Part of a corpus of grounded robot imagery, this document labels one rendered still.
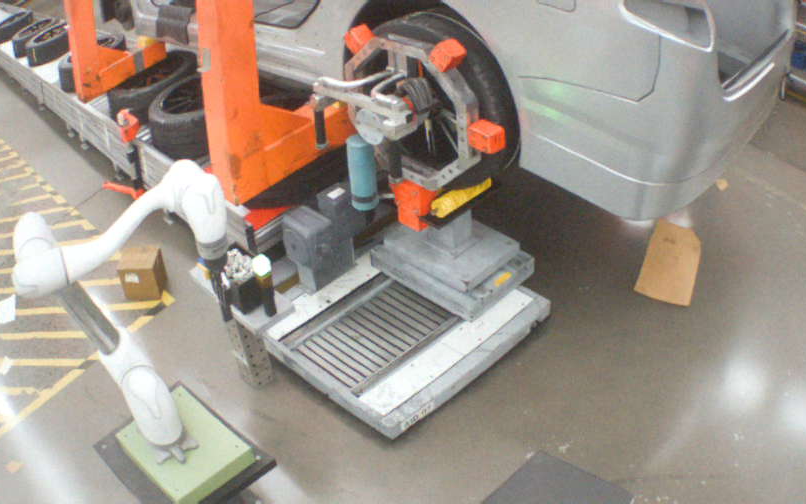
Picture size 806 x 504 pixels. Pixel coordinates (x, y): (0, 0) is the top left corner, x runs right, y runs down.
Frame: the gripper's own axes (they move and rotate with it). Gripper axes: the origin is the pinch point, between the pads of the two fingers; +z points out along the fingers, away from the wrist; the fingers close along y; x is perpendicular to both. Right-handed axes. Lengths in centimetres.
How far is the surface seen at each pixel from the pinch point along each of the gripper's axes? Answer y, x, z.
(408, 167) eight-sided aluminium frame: -35, 87, 13
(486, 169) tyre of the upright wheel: -9, 98, 4
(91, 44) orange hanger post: -265, 23, -1
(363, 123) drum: -36, 71, -11
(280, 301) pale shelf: -23.0, 28.6, 29.5
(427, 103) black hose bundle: -14, 79, -25
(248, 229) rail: -80, 46, 45
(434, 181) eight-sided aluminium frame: -22, 88, 12
